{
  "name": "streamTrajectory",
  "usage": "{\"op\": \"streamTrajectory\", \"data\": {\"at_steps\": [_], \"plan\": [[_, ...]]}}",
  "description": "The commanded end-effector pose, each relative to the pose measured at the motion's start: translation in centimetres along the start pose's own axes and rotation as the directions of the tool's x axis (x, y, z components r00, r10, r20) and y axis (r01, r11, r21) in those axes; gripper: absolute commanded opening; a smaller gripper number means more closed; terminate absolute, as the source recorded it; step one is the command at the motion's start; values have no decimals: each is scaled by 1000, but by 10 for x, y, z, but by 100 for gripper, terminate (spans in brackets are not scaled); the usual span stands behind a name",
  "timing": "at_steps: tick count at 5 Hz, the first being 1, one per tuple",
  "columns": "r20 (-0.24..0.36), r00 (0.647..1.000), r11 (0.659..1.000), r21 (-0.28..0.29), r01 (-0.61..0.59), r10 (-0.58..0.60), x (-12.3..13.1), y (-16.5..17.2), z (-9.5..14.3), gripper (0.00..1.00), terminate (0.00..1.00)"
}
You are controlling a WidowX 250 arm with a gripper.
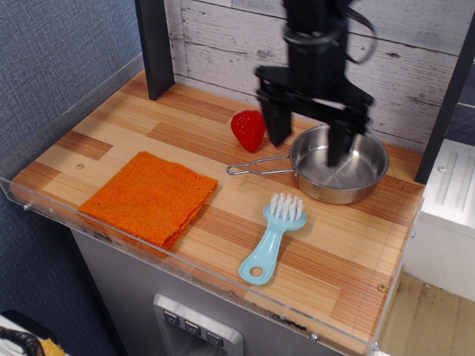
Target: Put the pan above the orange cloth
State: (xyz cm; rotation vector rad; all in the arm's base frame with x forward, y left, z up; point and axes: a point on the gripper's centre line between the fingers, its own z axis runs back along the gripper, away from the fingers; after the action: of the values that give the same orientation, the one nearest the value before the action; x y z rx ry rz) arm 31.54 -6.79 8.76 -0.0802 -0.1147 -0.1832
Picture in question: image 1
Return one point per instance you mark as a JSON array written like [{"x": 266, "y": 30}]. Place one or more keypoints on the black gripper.
[{"x": 314, "y": 84}]

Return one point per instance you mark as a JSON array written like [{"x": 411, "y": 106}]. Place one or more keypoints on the silver dispenser button panel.
[{"x": 186, "y": 331}]

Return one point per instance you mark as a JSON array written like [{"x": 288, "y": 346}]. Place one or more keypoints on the yellow object bottom left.
[{"x": 51, "y": 349}]

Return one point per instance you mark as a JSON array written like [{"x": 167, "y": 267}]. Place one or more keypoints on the clear acrylic guard rail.
[{"x": 70, "y": 121}]

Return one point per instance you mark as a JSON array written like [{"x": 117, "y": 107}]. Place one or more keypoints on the stainless steel pot with handle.
[{"x": 351, "y": 178}]

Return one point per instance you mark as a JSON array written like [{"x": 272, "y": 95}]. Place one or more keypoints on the red plastic strawberry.
[{"x": 249, "y": 129}]

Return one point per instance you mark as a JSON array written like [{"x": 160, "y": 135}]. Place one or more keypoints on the dark grey post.
[
  {"x": 155, "y": 43},
  {"x": 449, "y": 102}
]

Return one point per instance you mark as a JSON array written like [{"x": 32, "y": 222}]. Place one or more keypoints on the white toy sink unit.
[{"x": 440, "y": 249}]

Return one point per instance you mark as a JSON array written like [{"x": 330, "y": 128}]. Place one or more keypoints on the orange folded cloth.
[{"x": 152, "y": 199}]

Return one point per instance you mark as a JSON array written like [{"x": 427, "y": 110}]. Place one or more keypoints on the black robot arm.
[{"x": 321, "y": 20}]

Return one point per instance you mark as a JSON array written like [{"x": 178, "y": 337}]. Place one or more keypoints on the dark grey left post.
[{"x": 155, "y": 43}]

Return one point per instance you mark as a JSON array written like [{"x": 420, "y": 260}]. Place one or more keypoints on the grey toy fridge cabinet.
[{"x": 127, "y": 285}]

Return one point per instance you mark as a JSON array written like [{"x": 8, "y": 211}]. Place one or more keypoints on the dark grey right post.
[{"x": 449, "y": 102}]

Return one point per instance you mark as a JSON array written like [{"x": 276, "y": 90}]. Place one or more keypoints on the light blue dish brush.
[{"x": 284, "y": 213}]

